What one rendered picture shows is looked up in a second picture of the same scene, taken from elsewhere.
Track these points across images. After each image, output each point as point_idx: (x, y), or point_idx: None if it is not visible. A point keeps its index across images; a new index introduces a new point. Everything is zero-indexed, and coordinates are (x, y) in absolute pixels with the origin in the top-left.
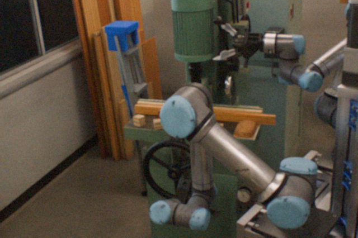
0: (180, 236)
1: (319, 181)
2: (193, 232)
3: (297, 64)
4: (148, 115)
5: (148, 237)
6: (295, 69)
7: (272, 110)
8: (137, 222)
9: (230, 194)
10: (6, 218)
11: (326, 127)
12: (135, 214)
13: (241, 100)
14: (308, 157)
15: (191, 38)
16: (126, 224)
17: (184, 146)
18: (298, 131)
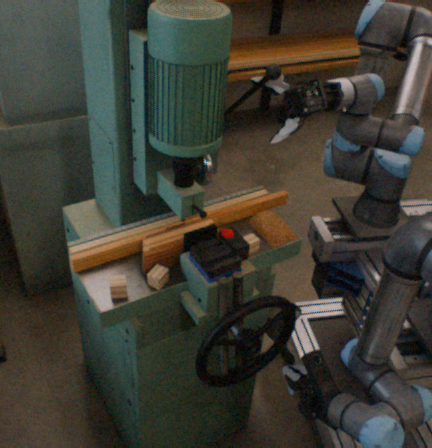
0: (185, 408)
1: (350, 253)
2: (204, 393)
3: (378, 119)
4: (105, 267)
5: (62, 426)
6: (385, 128)
7: None
8: (20, 414)
9: (260, 320)
10: None
11: None
12: (3, 405)
13: (91, 168)
14: (323, 228)
15: (210, 113)
16: (7, 428)
17: (273, 301)
18: None
